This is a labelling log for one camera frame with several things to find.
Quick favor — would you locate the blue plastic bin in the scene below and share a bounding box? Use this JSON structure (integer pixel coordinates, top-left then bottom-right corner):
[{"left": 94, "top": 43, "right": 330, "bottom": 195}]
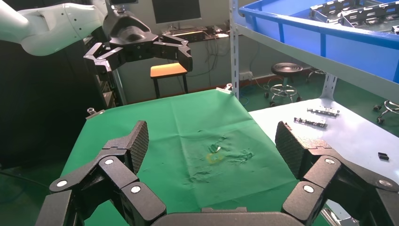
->
[{"left": 238, "top": 0, "right": 399, "bottom": 84}]

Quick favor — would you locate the green cloth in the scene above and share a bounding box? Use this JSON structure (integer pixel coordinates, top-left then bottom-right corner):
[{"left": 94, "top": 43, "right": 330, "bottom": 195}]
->
[{"left": 61, "top": 88, "right": 329, "bottom": 226}]

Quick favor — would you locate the orange seat stool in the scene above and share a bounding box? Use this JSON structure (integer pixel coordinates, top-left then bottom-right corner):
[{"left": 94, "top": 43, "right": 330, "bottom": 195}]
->
[{"left": 150, "top": 62, "right": 190, "bottom": 99}]

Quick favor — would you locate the blue cable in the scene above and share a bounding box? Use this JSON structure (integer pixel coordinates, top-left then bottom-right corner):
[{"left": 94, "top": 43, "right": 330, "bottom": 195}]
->
[{"left": 239, "top": 85, "right": 260, "bottom": 106}]

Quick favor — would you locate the black computer monitor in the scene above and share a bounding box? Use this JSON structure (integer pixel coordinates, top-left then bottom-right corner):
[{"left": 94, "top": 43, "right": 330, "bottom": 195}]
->
[{"left": 151, "top": 0, "right": 202, "bottom": 32}]

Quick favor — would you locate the silver binder clip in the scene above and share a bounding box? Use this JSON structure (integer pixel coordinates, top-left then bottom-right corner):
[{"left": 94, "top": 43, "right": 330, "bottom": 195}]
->
[
  {"left": 85, "top": 107, "right": 106, "bottom": 121},
  {"left": 215, "top": 83, "right": 233, "bottom": 95},
  {"left": 320, "top": 207, "right": 359, "bottom": 226}
]

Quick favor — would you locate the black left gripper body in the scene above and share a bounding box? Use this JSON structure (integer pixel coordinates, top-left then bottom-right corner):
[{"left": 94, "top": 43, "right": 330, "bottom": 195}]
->
[{"left": 102, "top": 10, "right": 160, "bottom": 63}]

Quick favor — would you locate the chrome stool base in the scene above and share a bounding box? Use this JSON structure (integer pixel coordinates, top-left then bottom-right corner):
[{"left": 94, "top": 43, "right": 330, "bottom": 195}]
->
[
  {"left": 306, "top": 66, "right": 327, "bottom": 84},
  {"left": 373, "top": 99, "right": 399, "bottom": 126},
  {"left": 264, "top": 62, "right": 304, "bottom": 108}
]

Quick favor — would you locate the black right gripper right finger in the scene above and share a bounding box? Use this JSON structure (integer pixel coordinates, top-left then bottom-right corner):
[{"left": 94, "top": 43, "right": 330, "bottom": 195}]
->
[{"left": 275, "top": 121, "right": 399, "bottom": 226}]

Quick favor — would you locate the grey metal shelf rack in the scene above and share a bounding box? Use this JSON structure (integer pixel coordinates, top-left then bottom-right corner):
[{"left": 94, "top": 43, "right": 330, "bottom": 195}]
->
[{"left": 228, "top": 0, "right": 399, "bottom": 104}]

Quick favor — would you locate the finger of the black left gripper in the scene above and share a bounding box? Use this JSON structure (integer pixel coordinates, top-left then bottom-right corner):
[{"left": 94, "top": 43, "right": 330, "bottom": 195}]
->
[
  {"left": 83, "top": 42, "right": 127, "bottom": 82},
  {"left": 152, "top": 33, "right": 193, "bottom": 73}
]

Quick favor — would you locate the black robot torso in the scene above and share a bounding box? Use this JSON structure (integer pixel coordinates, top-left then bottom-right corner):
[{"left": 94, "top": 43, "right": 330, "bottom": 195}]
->
[{"left": 0, "top": 31, "right": 117, "bottom": 170}]

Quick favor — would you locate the cluttered work desk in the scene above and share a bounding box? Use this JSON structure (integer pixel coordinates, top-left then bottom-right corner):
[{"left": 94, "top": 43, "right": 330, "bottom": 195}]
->
[{"left": 161, "top": 25, "right": 231, "bottom": 43}]

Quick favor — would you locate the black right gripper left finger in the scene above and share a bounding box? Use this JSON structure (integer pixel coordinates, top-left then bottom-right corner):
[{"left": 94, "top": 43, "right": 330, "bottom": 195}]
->
[{"left": 36, "top": 121, "right": 168, "bottom": 226}]

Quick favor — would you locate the small notched metal rail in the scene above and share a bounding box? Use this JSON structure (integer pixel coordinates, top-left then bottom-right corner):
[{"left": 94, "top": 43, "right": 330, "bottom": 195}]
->
[
  {"left": 306, "top": 106, "right": 341, "bottom": 118},
  {"left": 293, "top": 117, "right": 328, "bottom": 129}
]

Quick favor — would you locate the white paper sheet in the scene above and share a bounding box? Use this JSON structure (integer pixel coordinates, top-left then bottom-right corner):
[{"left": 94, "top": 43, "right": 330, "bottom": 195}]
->
[{"left": 248, "top": 97, "right": 399, "bottom": 220}]

